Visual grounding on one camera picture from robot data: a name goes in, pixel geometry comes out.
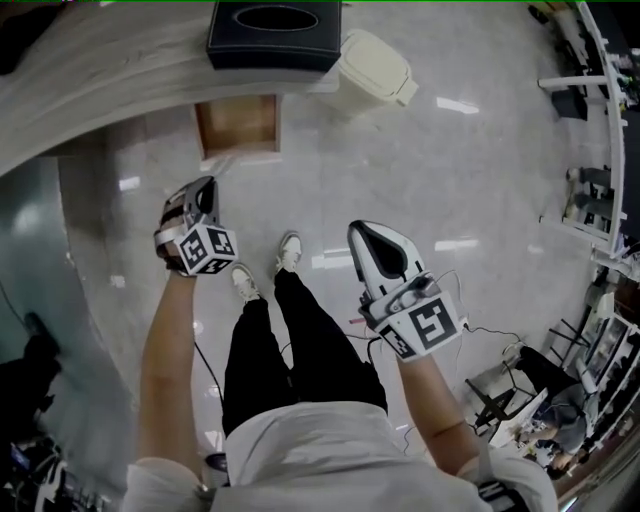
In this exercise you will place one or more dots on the person's left hand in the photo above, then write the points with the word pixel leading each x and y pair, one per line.
pixel 172 217

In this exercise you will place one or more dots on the black tissue box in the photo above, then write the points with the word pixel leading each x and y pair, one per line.
pixel 275 40

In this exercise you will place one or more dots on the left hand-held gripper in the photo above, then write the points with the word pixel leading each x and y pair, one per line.
pixel 207 247

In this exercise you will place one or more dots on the person's right forearm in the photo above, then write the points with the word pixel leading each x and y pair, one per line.
pixel 435 410

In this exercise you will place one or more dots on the person's left forearm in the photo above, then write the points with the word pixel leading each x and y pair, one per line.
pixel 167 375

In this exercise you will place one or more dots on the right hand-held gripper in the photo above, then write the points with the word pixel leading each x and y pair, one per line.
pixel 430 322

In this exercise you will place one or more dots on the person's left white shoe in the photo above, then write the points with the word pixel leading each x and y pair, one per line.
pixel 246 284

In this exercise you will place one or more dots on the cream lidded trash bin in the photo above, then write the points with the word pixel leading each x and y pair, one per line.
pixel 372 75

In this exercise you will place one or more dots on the person's white shoe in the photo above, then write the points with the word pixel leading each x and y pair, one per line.
pixel 288 251
pixel 246 284

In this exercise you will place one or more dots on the person's black trousers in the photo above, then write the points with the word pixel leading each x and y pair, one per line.
pixel 310 360

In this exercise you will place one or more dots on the long white office desk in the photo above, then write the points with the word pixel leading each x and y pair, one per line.
pixel 614 125

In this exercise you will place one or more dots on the person's white shirt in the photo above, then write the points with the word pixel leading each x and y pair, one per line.
pixel 340 465

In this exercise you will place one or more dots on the wooden drawer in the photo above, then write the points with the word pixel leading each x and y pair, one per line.
pixel 237 125

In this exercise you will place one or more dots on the black waste bin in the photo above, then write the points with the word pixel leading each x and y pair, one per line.
pixel 570 104

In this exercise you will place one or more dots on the person's right white shoe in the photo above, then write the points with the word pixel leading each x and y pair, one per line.
pixel 288 251

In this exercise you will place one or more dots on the red strip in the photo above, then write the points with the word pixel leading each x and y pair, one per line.
pixel 357 320

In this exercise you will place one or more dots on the grey wooden desk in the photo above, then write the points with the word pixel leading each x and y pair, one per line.
pixel 110 75

